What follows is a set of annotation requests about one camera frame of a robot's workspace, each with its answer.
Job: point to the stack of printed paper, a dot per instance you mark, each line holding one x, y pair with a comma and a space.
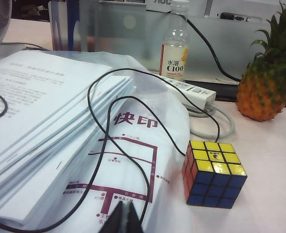
36, 116

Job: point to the plastic pineapple with green crown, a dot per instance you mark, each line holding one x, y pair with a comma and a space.
261, 94

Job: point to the clear C100 drink bottle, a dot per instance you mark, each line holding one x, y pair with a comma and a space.
173, 65

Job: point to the white bag with red print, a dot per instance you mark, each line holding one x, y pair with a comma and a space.
133, 155

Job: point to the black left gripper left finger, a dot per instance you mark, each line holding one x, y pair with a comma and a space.
114, 221

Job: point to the blue file holder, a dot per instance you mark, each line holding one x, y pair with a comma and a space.
60, 24

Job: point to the white power strip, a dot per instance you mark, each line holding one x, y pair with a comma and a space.
196, 91

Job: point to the colourful Rubik's cube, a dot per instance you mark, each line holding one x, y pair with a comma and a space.
220, 187

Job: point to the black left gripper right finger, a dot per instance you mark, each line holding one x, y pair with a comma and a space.
132, 221

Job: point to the frosted glass desk partition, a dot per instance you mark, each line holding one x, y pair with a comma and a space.
123, 29

